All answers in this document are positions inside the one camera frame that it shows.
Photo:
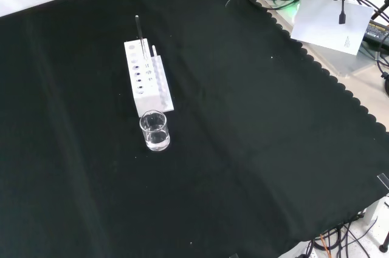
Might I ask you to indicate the white test tube rack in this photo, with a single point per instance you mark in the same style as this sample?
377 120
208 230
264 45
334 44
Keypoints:
145 88

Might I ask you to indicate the black bench cloth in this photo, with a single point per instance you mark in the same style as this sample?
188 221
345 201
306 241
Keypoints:
188 124

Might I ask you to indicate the small clear glass beaker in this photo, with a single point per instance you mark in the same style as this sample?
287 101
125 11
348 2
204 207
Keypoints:
154 132

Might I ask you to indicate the white paper sheet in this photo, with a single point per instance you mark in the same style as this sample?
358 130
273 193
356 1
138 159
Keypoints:
331 25

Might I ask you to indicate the black power adapter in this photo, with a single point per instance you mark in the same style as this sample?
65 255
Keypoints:
376 31

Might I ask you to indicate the clear tape strip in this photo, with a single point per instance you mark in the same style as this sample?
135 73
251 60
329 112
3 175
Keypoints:
383 180

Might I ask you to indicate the black tripod leg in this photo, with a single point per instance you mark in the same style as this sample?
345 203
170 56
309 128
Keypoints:
385 241

